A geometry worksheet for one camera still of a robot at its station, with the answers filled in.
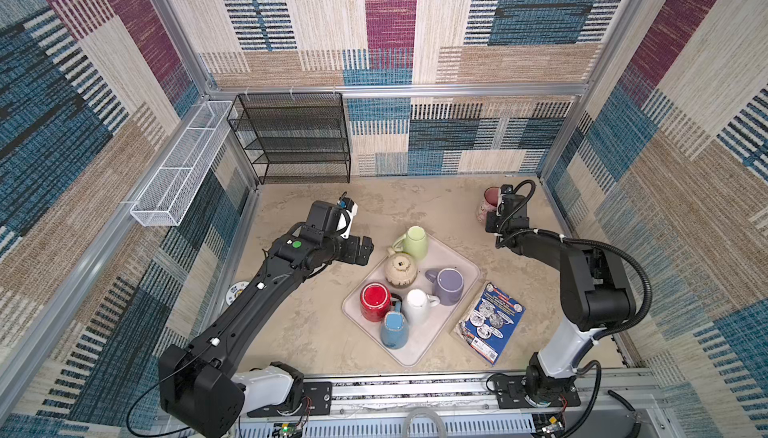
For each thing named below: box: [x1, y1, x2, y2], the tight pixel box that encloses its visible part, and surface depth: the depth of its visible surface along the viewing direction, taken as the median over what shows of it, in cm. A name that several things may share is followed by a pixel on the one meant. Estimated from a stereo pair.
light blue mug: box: [380, 300, 410, 350], surface depth 80 cm
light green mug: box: [392, 226, 428, 258], surface depth 95 cm
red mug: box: [360, 282, 392, 322], surface depth 83 cm
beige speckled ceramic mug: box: [384, 253, 418, 289], surface depth 89 cm
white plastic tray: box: [342, 237, 481, 368], surface depth 87 cm
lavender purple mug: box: [425, 267, 465, 306], surface depth 87 cm
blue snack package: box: [453, 281, 526, 365], surface depth 85 cm
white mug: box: [402, 288, 440, 326], surface depth 82 cm
